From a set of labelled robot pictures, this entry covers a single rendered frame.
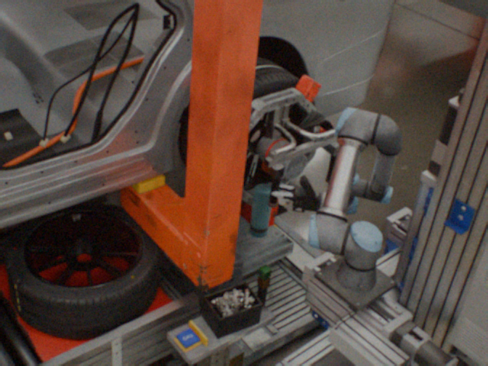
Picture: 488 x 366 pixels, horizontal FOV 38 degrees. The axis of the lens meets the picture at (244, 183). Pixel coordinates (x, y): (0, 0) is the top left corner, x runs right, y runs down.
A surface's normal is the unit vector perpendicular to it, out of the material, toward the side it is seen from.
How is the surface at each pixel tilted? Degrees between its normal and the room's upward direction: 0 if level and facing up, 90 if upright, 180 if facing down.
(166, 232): 90
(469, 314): 90
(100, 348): 90
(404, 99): 0
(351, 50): 90
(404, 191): 0
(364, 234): 7
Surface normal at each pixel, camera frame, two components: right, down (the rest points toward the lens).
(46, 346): 0.09, -0.80
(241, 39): 0.61, 0.51
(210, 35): -0.79, 0.30
